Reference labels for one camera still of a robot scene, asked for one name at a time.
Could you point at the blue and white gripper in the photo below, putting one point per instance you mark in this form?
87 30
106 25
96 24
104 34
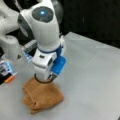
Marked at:
49 64

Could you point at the tan terry cloth towel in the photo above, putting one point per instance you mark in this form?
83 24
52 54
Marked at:
38 96

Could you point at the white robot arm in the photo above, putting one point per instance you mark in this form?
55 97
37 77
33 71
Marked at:
41 23

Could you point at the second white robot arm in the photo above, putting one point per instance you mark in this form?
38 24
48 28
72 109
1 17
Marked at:
9 43

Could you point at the orange clamp tab left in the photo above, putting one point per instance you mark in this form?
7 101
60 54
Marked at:
9 79

